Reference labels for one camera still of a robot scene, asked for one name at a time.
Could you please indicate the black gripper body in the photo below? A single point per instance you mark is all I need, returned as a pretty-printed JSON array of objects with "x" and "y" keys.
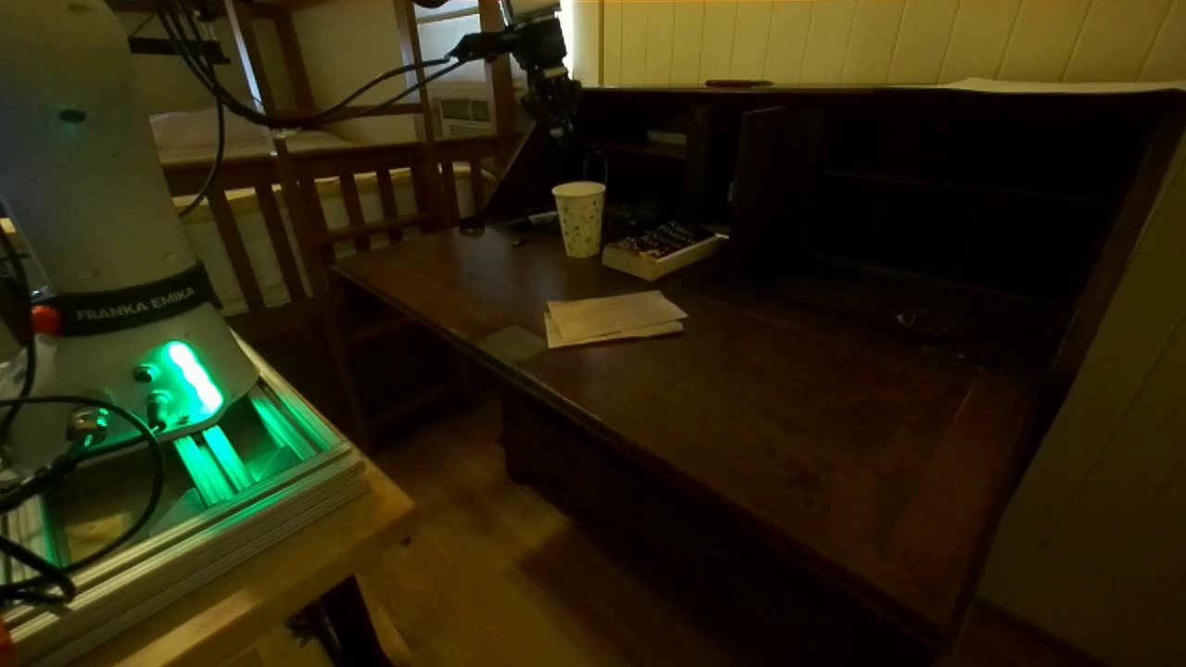
[{"x": 541, "y": 45}]

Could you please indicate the dotted white paper cup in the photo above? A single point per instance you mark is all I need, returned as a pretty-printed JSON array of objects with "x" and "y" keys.
[{"x": 581, "y": 224}]

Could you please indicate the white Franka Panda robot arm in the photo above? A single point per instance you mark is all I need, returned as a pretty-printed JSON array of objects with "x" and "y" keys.
[{"x": 86, "y": 188}]

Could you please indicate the wooden slatted chair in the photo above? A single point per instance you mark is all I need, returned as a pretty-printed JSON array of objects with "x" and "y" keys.
[{"x": 345, "y": 188}]

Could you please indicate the dark wooden secretary desk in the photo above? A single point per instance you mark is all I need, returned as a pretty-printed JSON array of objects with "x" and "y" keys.
[{"x": 767, "y": 422}]

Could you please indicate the white paper sheet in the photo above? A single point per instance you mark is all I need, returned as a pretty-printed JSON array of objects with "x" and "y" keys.
[{"x": 1063, "y": 87}]

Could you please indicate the light wooden robot table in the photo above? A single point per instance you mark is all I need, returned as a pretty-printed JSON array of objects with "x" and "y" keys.
[{"x": 284, "y": 559}]

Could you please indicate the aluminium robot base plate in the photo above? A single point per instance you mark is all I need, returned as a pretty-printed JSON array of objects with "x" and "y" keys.
[{"x": 247, "y": 469}]

